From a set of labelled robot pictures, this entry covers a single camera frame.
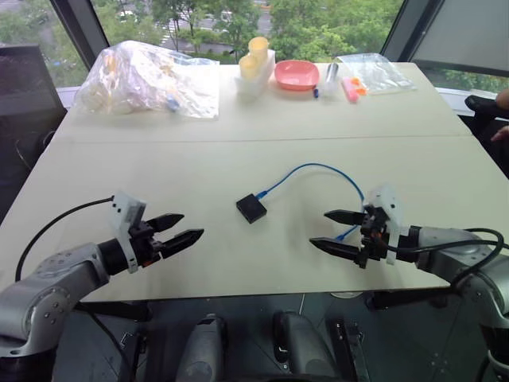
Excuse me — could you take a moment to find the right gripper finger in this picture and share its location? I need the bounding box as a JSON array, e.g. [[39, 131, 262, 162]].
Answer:
[[323, 209, 369, 226], [309, 236, 364, 264]]

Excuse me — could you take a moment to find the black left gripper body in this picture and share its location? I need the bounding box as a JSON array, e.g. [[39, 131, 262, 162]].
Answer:
[[127, 220, 165, 269]]

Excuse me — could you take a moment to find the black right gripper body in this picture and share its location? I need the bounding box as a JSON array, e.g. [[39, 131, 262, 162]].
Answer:
[[356, 205, 393, 271]]

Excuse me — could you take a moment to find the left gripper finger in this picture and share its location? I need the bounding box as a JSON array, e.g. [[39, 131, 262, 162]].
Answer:
[[147, 213, 186, 236], [158, 228, 205, 259]]

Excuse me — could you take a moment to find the small black box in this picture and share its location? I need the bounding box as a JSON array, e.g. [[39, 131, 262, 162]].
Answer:
[[235, 193, 269, 225]]

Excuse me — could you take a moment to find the black strut under table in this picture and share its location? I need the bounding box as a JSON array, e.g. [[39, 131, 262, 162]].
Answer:
[[324, 315, 371, 382]]

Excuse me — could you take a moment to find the grey rounded robot leg shape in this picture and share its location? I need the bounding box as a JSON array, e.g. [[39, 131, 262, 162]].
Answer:
[[271, 310, 340, 382], [185, 313, 228, 382]]

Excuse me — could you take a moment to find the large filled clear plastic bag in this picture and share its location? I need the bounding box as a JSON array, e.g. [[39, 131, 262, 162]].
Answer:
[[72, 40, 221, 119]]

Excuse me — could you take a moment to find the flat clear plastic bag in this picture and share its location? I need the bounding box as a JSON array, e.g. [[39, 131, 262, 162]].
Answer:
[[332, 52, 418, 96]]

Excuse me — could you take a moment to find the pink plastic bowl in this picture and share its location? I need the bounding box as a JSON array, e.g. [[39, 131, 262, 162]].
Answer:
[[274, 59, 321, 92]]

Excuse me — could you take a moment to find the white plastic cup holder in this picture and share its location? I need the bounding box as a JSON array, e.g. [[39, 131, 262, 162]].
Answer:
[[234, 49, 277, 97]]

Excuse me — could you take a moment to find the black chair armrest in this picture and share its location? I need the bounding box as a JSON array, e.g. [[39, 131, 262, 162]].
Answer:
[[464, 94, 509, 121]]

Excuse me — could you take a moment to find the short yellow plastic cup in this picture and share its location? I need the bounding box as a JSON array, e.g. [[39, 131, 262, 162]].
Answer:
[[239, 53, 262, 81]]

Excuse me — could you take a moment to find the tall yellow plastic cup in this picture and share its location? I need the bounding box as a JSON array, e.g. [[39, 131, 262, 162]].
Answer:
[[247, 36, 272, 65]]

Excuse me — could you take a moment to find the grey window blind panel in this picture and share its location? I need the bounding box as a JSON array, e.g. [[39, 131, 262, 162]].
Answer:
[[411, 0, 509, 77]]

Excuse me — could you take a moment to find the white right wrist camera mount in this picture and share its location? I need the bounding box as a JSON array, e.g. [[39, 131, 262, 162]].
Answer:
[[364, 184, 403, 266]]

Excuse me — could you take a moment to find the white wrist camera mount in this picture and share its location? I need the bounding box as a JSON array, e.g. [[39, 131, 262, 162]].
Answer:
[[364, 184, 403, 266], [108, 191, 148, 275]]

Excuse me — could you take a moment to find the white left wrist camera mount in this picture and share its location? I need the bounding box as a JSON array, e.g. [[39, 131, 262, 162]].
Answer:
[[108, 191, 148, 275]]

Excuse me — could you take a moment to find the blue cable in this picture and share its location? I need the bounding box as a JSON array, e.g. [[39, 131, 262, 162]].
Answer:
[[254, 162, 367, 242]]

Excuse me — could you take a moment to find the black table support bracket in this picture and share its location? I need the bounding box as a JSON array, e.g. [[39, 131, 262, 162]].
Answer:
[[366, 286, 453, 312]]

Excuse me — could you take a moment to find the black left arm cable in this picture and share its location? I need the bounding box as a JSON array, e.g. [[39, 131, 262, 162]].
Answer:
[[14, 196, 117, 283]]

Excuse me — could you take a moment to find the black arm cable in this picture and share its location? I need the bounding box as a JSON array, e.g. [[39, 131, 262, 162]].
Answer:
[[14, 196, 117, 283], [386, 228, 509, 288]]

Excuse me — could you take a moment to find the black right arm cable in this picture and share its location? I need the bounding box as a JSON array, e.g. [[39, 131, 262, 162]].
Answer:
[[386, 228, 509, 288]]

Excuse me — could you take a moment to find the dark window frame post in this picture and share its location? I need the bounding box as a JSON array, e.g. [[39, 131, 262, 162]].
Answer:
[[50, 0, 111, 67], [379, 0, 439, 64]]

